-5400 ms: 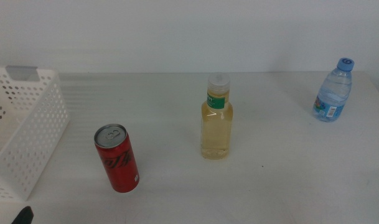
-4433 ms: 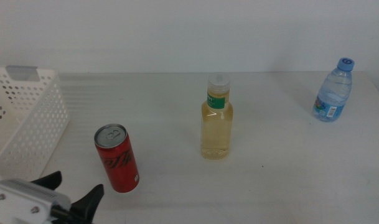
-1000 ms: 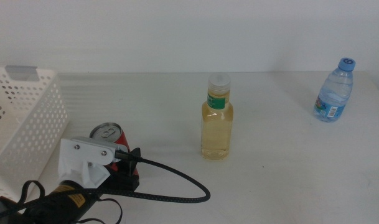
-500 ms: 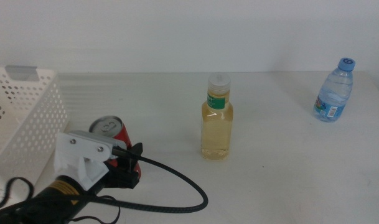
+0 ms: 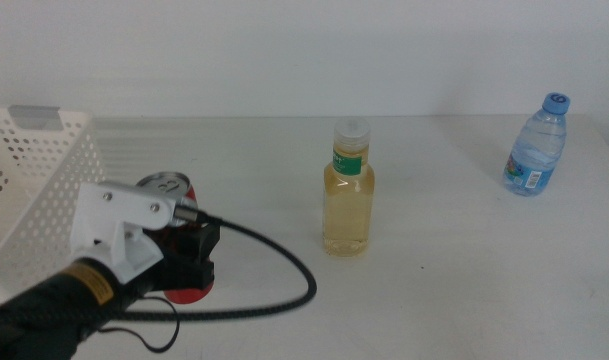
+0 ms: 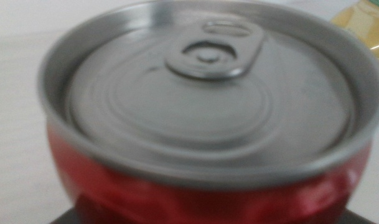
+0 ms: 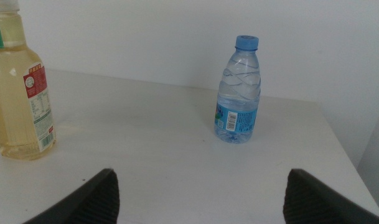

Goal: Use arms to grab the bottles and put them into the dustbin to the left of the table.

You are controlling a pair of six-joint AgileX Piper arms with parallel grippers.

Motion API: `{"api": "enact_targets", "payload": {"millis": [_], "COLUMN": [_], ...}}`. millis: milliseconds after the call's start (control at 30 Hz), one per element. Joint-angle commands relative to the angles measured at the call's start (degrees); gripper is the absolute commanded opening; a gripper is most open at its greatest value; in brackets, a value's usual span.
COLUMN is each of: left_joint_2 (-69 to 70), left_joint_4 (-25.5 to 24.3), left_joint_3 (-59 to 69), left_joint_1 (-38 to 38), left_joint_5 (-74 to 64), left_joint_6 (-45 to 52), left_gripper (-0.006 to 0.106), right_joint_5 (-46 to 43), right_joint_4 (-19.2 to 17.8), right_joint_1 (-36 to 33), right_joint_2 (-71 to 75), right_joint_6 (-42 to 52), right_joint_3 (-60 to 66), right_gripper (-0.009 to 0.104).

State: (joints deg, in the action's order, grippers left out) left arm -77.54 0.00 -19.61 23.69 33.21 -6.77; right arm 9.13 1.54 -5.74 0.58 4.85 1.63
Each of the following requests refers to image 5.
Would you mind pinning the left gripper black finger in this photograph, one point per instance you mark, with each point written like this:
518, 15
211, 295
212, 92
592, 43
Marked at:
204, 240

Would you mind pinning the red cola can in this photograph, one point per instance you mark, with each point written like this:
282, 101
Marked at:
166, 182

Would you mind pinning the yellow tea bottle green label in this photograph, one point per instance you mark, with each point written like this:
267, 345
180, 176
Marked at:
348, 215

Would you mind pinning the clear water bottle blue cap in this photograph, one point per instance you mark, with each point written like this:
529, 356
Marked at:
534, 150

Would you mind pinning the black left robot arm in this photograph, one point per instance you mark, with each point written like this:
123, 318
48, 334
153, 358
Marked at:
34, 320

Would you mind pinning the white perforated plastic basket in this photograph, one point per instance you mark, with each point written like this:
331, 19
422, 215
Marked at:
74, 116

